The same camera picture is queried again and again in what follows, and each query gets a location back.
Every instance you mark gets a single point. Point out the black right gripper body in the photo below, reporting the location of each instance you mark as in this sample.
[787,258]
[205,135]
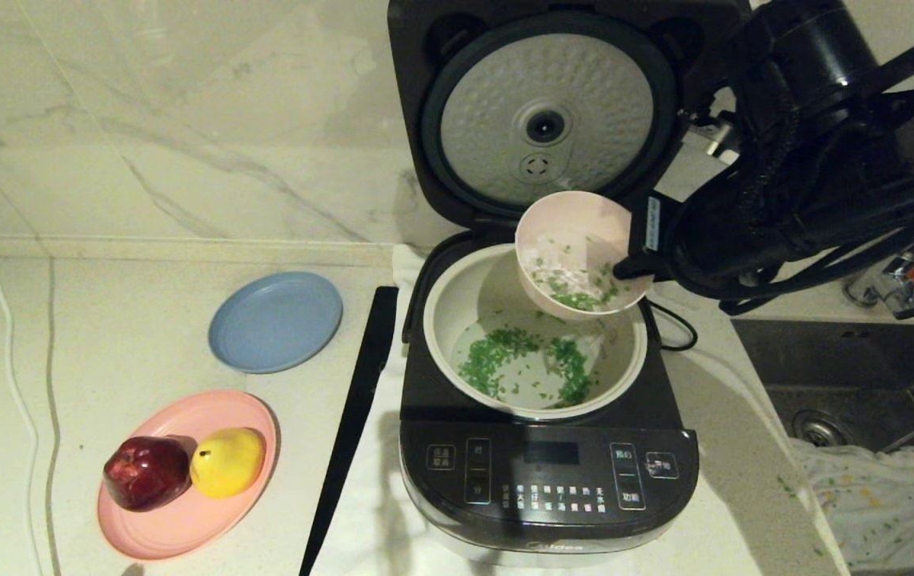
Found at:
[713,240]

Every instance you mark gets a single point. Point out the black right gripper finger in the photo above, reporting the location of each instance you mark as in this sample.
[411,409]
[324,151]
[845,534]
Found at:
[631,269]

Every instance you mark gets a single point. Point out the pink bowl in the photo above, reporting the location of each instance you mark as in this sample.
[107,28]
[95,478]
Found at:
[577,216]

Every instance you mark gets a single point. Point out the green grains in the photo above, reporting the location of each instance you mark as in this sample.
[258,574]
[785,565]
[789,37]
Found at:
[497,360]

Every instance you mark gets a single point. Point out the black rice cooker lid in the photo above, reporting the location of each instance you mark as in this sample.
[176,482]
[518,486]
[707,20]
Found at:
[505,80]

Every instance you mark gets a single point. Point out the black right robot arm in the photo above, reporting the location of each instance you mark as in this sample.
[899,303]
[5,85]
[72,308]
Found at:
[825,96]

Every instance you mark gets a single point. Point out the white inner cooking pot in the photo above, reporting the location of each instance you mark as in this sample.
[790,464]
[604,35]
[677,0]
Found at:
[465,304]

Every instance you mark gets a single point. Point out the black rice cooker body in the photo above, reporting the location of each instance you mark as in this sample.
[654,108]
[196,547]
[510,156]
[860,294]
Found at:
[553,480]

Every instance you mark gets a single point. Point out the chrome faucet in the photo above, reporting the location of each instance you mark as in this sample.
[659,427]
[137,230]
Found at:
[897,292]

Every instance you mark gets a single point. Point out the round steel sink drain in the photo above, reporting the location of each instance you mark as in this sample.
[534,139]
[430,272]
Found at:
[821,428]

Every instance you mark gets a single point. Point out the long black flat bar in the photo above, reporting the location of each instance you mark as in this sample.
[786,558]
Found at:
[359,384]

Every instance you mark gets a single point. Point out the white speckled cloth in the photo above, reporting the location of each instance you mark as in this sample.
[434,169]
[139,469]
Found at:
[881,504]

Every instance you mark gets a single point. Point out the blue plate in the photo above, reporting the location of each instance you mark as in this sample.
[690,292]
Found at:
[274,322]

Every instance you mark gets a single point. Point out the yellow pear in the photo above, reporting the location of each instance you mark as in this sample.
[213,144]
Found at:
[226,464]

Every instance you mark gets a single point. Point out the pink plate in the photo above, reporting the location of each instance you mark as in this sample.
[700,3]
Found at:
[185,528]

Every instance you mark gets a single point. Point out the dark red apple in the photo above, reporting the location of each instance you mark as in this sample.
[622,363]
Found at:
[145,474]

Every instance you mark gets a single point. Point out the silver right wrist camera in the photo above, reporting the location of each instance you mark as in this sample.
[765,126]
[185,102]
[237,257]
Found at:
[717,138]

